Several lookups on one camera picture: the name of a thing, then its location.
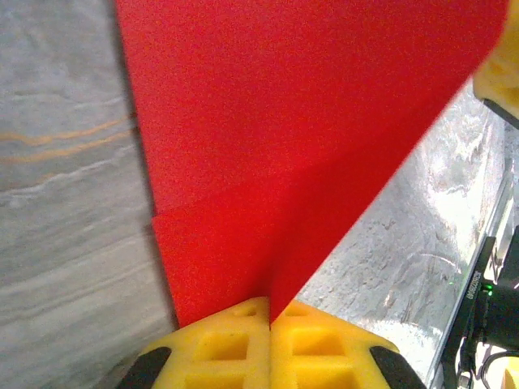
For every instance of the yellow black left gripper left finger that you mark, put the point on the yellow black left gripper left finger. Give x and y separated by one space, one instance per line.
227 352

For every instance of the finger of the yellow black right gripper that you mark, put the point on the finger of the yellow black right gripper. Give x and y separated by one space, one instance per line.
504 77

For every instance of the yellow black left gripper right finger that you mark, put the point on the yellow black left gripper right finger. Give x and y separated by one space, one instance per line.
320 352

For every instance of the red square paper sheet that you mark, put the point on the red square paper sheet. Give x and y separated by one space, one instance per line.
284 121

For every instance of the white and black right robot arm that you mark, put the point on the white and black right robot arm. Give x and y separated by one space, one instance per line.
507 300

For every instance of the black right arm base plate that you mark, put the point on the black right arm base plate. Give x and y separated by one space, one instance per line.
470 300

